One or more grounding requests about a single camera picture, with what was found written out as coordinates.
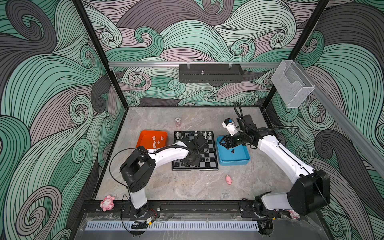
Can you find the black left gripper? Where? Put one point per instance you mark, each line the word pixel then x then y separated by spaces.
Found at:
pixel 197 163

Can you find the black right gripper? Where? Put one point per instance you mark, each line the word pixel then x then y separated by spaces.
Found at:
pixel 229 141

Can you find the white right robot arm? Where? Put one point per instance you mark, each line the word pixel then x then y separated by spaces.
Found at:
pixel 311 188

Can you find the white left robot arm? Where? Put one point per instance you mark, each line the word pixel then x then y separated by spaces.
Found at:
pixel 141 163

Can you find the blue plastic tray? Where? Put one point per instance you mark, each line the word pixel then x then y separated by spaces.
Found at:
pixel 232 157

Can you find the black and silver chessboard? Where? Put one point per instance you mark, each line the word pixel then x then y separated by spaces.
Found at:
pixel 209 160

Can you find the pink checkered small cup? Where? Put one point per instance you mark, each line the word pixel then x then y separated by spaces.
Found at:
pixel 178 122

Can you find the small pink pig toy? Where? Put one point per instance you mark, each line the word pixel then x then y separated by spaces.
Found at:
pixel 229 180

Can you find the orange plastic tray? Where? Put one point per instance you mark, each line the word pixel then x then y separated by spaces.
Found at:
pixel 145 139

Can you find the pink doll figure right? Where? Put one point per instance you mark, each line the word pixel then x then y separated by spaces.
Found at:
pixel 294 215

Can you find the pink doll figure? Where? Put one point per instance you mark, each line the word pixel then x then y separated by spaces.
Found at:
pixel 108 203
pixel 294 215

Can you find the pink doll figure left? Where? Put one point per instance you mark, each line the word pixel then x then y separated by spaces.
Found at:
pixel 108 203

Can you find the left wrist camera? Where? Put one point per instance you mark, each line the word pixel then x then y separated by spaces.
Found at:
pixel 200 142

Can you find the clear acrylic wall box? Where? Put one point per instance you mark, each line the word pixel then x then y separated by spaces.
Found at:
pixel 292 83

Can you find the black perforated wall shelf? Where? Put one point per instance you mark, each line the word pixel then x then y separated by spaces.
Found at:
pixel 211 74

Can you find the aluminium rail on wall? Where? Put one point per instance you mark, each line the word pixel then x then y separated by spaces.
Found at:
pixel 141 64

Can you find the white slotted cable duct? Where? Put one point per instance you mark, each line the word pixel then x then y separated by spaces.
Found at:
pixel 175 226

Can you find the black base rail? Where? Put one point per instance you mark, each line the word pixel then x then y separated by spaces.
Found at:
pixel 246 208

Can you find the black enclosure corner post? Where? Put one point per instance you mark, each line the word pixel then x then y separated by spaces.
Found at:
pixel 312 21

